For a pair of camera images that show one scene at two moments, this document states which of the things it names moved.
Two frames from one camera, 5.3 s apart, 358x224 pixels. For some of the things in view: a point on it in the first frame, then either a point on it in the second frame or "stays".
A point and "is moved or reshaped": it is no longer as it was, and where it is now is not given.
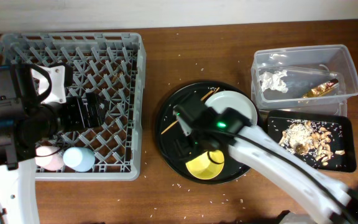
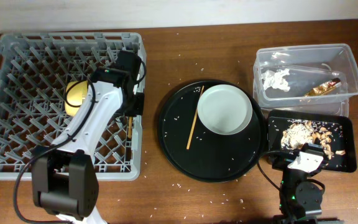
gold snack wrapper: (321, 89) stays
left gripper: (81, 120) to (139, 106)
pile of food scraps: (308, 138) stays
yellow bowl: (206, 165) is moved or reshaped
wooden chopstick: (213, 91) to (130, 127)
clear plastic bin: (318, 79) stays
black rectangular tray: (325, 140) stays
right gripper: (184, 149) to (283, 162)
